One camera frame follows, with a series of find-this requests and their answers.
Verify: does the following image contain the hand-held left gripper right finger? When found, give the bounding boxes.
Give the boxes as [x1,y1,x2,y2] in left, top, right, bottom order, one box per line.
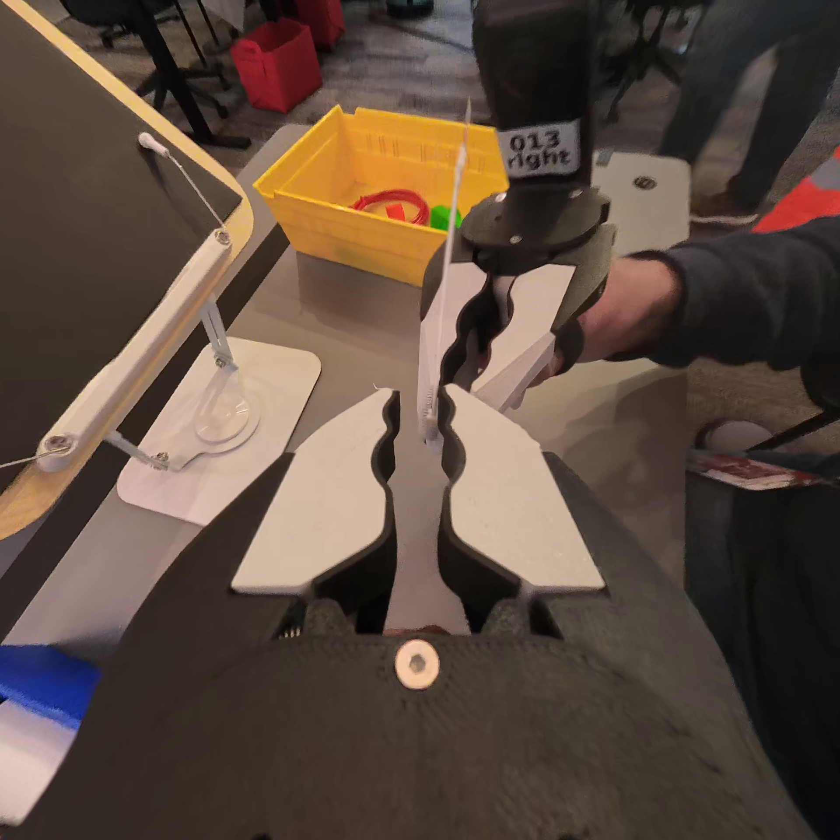
[438,384,606,598]

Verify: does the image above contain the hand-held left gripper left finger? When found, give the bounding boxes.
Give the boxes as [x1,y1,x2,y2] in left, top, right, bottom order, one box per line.
[231,388,400,598]

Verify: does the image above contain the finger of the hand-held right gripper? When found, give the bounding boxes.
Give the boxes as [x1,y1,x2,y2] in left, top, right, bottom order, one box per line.
[441,266,578,414]
[419,248,490,395]

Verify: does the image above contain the white cable with plug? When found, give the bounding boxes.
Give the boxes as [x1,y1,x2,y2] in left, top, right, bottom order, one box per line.
[417,98,475,457]

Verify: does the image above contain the yellow plastic bin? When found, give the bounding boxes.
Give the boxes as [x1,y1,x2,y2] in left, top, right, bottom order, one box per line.
[252,105,509,288]

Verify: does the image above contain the person's right forearm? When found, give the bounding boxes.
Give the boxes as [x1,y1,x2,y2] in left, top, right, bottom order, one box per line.
[650,217,840,371]

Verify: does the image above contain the person's right hand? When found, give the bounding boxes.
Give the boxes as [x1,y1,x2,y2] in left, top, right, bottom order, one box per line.
[577,255,685,363]

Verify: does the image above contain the red fabric bin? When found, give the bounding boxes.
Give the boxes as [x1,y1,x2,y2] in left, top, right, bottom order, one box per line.
[292,0,347,50]
[230,18,324,114]

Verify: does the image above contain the person's white shoe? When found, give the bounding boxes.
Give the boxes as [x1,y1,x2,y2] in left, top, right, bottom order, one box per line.
[696,420,775,455]

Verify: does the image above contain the person's dark trousers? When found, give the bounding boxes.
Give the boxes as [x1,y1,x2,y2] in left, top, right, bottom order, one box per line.
[686,459,840,840]

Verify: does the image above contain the striped orange traffic cone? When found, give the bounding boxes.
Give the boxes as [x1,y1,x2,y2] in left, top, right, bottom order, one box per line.
[751,147,840,236]

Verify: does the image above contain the dark blue bag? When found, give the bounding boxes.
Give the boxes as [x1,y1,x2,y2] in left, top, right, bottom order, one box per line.
[0,646,102,824]

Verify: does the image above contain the red cable coil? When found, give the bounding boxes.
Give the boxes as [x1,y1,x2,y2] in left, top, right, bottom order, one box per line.
[351,189,431,227]

